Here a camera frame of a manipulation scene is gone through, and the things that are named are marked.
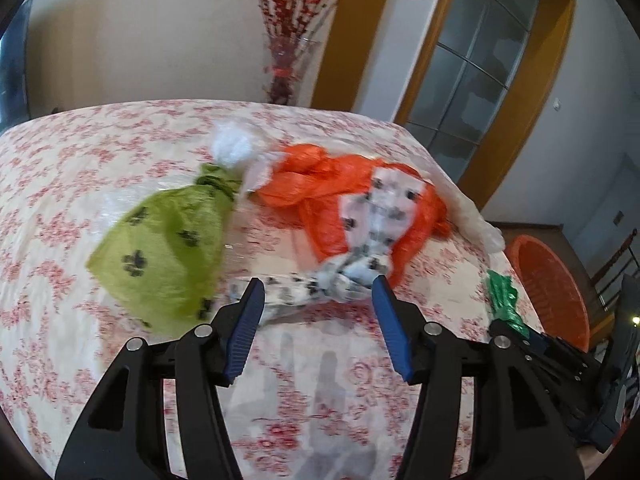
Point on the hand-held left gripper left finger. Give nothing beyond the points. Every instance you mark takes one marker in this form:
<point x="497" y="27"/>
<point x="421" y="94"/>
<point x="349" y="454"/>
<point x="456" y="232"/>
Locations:
<point x="247" y="325"/>

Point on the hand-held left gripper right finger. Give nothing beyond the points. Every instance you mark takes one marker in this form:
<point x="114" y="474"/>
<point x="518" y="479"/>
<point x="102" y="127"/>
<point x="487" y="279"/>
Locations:
<point x="392" y="325"/>

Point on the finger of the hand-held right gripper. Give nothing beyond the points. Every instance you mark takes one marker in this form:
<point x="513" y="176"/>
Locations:
<point x="565" y="377"/>
<point x="565" y="347"/>

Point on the orange plastic basket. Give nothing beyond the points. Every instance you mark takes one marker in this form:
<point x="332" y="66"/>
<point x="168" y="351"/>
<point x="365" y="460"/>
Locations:
<point x="545" y="285"/>

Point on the green plastic bag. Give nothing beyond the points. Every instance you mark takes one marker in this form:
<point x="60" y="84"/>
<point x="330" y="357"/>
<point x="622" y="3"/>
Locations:
<point x="502" y="295"/>

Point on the white paw print bag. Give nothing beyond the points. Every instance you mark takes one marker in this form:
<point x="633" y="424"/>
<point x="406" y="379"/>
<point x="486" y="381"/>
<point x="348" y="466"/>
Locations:
<point x="370" y="230"/>

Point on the translucent white plastic film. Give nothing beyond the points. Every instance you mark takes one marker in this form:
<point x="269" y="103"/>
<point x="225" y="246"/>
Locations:
<point x="475" y="215"/>

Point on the person's right forearm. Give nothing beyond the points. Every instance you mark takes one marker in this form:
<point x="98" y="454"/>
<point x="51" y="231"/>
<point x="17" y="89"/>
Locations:
<point x="592" y="466"/>

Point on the wooden stair railing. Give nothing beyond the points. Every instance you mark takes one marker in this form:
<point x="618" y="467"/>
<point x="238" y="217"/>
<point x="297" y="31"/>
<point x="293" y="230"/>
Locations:
<point x="612" y="270"/>

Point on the lime paw print bag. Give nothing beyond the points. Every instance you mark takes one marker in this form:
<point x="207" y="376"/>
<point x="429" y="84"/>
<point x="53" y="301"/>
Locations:
<point x="160" y="250"/>

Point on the orange plastic bag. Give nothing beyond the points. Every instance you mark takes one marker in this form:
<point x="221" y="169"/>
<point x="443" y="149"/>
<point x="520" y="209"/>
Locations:
<point x="310" y="180"/>

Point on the white crumpled plastic bag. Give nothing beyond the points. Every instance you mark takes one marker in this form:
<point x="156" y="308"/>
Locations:
<point x="232" y="145"/>

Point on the red floral tablecloth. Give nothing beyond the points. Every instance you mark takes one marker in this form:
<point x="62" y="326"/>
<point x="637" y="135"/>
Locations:
<point x="75" y="160"/>

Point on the glass vase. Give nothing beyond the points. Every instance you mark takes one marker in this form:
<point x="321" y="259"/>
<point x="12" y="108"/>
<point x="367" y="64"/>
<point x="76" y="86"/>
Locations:
<point x="285" y="75"/>

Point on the frosted glass sliding door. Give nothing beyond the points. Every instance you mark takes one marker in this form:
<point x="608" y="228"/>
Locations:
<point x="480" y="75"/>

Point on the wooden doorway trim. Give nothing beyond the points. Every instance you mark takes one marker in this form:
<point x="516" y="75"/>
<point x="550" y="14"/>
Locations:
<point x="345" y="35"/>

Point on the red berry branches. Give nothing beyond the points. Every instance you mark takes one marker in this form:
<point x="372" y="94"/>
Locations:
<point x="295" y="0"/>

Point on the small wall panel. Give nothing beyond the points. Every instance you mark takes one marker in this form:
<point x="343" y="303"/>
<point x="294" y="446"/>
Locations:
<point x="618" y="217"/>

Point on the wooden sliding door frame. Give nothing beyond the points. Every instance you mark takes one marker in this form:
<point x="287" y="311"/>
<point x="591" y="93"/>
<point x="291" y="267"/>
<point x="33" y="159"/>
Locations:
<point x="555" y="60"/>

